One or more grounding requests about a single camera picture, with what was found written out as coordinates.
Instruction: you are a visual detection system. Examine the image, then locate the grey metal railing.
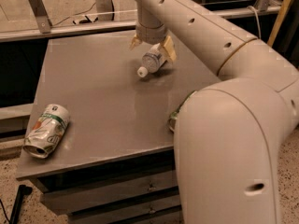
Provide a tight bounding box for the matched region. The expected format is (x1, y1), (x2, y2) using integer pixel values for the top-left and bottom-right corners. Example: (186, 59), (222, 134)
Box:
(0, 0), (282, 42)

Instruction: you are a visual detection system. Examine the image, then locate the clear blue-label plastic bottle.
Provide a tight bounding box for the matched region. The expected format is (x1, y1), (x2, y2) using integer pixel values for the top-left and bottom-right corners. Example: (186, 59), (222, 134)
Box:
(137, 44), (166, 77)

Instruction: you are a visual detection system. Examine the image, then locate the black stand on floor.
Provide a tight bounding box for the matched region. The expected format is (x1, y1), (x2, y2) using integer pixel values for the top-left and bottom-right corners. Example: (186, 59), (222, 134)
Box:
(10, 185), (33, 224)

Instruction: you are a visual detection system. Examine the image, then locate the white cable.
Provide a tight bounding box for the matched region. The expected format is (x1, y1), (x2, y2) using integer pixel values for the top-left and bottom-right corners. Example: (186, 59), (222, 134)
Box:
(247, 5), (263, 39)

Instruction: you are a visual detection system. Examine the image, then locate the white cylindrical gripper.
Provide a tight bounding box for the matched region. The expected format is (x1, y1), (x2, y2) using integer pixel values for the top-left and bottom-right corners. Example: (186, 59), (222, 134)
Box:
(130, 22), (177, 63)

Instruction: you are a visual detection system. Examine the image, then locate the crushed green soda can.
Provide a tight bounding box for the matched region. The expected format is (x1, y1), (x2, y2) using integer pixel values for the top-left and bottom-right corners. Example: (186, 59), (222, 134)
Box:
(167, 91), (196, 133)

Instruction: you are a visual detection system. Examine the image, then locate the crushed white 7up can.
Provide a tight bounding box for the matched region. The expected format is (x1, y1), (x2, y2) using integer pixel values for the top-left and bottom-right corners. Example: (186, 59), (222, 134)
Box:
(23, 104), (70, 159)

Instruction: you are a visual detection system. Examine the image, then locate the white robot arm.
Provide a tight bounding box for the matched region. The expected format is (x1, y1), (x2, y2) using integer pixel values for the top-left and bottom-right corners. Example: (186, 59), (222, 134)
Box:
(136, 0), (299, 224)

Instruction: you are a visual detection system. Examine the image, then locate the grey drawer cabinet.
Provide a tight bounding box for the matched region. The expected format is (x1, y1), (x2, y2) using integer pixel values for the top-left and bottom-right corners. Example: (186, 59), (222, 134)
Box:
(16, 31), (217, 224)

